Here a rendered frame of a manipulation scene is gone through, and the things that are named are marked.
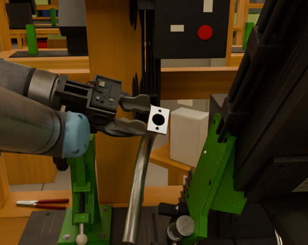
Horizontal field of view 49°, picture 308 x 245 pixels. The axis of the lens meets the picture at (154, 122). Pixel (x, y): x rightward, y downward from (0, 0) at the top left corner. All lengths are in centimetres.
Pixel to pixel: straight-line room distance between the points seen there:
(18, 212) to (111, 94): 61
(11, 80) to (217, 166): 40
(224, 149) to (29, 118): 33
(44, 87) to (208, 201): 36
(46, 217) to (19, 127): 64
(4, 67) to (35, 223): 51
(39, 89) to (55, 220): 49
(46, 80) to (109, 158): 43
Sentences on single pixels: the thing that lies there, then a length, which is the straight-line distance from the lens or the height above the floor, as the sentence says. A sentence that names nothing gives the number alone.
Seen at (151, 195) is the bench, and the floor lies 88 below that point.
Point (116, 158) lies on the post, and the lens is 101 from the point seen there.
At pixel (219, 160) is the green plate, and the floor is 122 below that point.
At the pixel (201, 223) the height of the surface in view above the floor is 110.
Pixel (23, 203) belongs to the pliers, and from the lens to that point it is 115.
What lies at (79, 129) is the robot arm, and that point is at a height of 130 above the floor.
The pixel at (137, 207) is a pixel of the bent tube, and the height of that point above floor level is 107.
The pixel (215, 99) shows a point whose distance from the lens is 89.
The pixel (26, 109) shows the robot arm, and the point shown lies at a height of 137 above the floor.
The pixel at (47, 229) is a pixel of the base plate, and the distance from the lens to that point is 101.
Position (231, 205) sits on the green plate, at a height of 112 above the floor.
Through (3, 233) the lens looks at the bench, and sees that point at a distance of 107.
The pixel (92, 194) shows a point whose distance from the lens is 90.
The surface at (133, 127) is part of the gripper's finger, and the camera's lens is 67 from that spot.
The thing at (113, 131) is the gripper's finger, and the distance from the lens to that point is 67.
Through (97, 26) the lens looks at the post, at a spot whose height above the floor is 141.
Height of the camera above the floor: 151
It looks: 22 degrees down
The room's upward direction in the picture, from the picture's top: straight up
